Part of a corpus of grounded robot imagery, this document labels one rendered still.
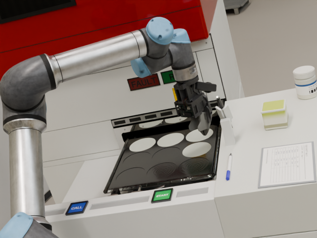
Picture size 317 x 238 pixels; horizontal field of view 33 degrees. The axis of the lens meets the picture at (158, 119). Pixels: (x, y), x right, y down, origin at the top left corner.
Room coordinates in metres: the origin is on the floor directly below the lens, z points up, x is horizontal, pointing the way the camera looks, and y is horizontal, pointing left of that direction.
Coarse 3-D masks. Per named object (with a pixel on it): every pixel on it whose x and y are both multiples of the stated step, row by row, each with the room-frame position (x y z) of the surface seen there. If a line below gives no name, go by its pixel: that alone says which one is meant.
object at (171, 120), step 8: (216, 112) 1.81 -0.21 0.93; (152, 120) 1.89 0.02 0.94; (160, 120) 1.87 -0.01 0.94; (168, 120) 1.86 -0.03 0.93; (176, 120) 1.85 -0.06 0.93; (184, 120) 1.84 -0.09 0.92; (120, 128) 1.91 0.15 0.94; (128, 128) 1.91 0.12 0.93; (136, 128) 1.90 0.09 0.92; (144, 128) 1.89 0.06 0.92; (120, 136) 1.92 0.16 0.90; (120, 144) 1.92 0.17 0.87
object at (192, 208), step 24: (144, 192) 1.35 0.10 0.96; (192, 192) 1.28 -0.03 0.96; (48, 216) 1.38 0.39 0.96; (72, 216) 1.34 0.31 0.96; (96, 216) 1.30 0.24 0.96; (120, 216) 1.28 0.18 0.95; (144, 216) 1.27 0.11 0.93; (168, 216) 1.25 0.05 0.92; (192, 216) 1.23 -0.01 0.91; (216, 216) 1.21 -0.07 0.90
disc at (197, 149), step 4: (192, 144) 1.68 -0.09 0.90; (196, 144) 1.67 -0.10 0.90; (200, 144) 1.66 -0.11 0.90; (204, 144) 1.65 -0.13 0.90; (208, 144) 1.64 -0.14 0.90; (184, 148) 1.67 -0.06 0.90; (188, 148) 1.66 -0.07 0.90; (192, 148) 1.65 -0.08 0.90; (196, 148) 1.64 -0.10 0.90; (200, 148) 1.63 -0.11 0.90; (204, 148) 1.62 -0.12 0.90; (208, 148) 1.61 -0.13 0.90; (184, 152) 1.64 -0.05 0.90; (188, 152) 1.63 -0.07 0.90; (192, 152) 1.62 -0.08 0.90; (196, 152) 1.61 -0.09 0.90; (200, 152) 1.60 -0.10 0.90; (204, 152) 1.60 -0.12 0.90; (188, 156) 1.60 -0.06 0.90; (192, 156) 1.59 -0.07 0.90
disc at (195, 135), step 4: (192, 132) 1.77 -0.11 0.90; (196, 132) 1.76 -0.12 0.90; (208, 132) 1.73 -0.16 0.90; (212, 132) 1.72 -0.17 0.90; (188, 136) 1.75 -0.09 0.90; (192, 136) 1.74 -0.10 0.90; (196, 136) 1.73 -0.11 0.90; (200, 136) 1.72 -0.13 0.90; (204, 136) 1.71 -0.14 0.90; (208, 136) 1.70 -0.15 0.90; (188, 140) 1.72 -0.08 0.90; (192, 140) 1.71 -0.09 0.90; (196, 140) 1.70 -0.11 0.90; (200, 140) 1.69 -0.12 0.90
